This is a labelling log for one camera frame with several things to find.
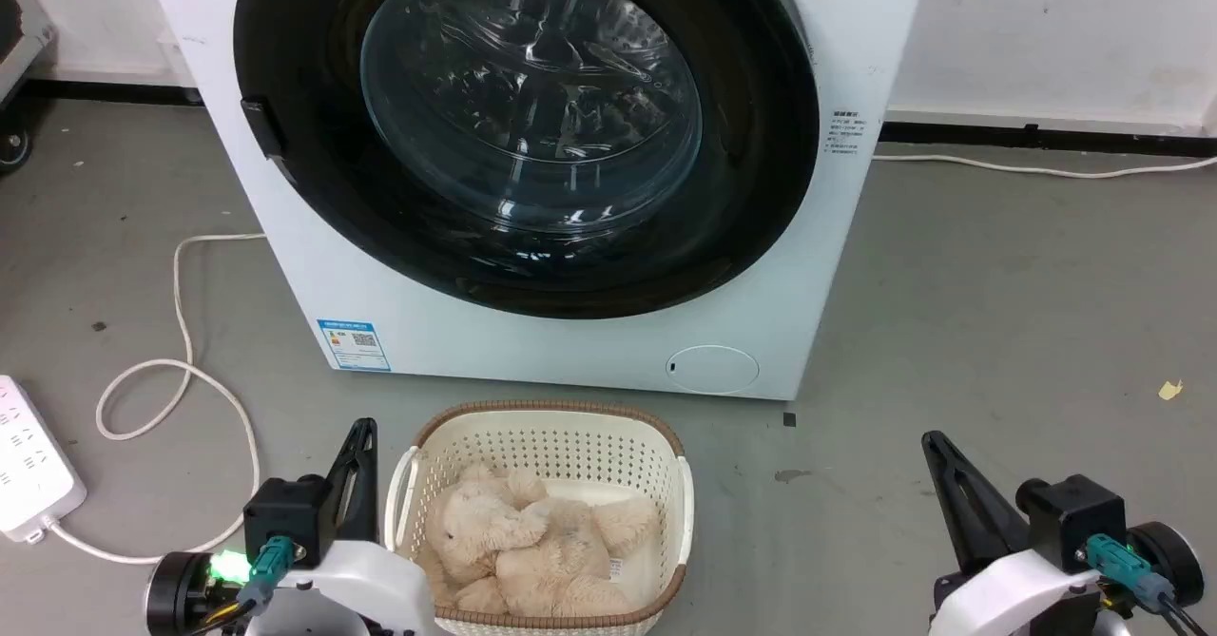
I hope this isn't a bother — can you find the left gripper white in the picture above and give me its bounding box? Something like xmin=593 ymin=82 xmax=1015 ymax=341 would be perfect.
xmin=242 ymin=417 xmax=444 ymax=636

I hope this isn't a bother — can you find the white power strip cable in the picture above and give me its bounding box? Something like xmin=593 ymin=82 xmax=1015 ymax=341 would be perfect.
xmin=43 ymin=233 xmax=267 ymax=566

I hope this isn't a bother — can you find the grey wheeled cart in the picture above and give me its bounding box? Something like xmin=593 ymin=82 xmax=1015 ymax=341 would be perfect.
xmin=0 ymin=0 xmax=56 ymax=177

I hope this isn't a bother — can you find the small printed text sticker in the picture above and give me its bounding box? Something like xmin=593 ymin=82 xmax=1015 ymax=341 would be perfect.
xmin=823 ymin=110 xmax=864 ymax=156

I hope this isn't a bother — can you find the thin white floor cable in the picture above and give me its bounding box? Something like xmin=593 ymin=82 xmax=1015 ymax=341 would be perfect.
xmin=872 ymin=153 xmax=1217 ymax=180

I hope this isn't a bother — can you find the white front-load washing machine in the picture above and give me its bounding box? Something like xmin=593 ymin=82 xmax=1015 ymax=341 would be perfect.
xmin=136 ymin=0 xmax=933 ymax=401

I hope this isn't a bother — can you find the black round washing machine door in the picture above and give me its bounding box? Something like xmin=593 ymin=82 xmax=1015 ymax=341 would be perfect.
xmin=233 ymin=0 xmax=821 ymax=319

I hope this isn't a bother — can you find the round white filter cover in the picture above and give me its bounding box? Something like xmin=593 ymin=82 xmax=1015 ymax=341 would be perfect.
xmin=666 ymin=345 xmax=761 ymax=395

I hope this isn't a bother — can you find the cream perforated laundry basket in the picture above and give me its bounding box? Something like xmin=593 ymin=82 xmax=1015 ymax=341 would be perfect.
xmin=384 ymin=400 xmax=695 ymax=636

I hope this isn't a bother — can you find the blue energy label sticker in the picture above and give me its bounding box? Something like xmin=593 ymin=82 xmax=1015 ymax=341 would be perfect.
xmin=317 ymin=319 xmax=392 ymax=373

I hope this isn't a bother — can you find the teal connector cable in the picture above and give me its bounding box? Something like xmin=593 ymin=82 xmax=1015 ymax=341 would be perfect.
xmin=1084 ymin=533 xmax=1217 ymax=636
xmin=190 ymin=535 xmax=298 ymax=636

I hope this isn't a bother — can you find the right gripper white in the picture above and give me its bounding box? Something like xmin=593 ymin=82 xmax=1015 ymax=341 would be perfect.
xmin=919 ymin=431 xmax=1106 ymax=636

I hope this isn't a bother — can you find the white power strip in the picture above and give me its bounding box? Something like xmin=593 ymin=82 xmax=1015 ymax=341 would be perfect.
xmin=0 ymin=376 xmax=88 ymax=544

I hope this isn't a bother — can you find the right teal connector cable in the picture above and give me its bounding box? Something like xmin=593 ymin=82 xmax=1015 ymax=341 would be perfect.
xmin=1084 ymin=533 xmax=1217 ymax=636

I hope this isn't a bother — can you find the black door handle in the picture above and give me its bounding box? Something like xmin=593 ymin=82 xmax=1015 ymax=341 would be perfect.
xmin=241 ymin=98 xmax=287 ymax=161

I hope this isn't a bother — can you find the beige plush teddy bear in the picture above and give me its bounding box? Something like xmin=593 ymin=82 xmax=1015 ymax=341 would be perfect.
xmin=418 ymin=463 xmax=660 ymax=618

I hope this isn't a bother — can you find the left teal connector cable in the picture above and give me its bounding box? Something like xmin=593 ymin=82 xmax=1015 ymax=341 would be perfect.
xmin=190 ymin=535 xmax=298 ymax=636

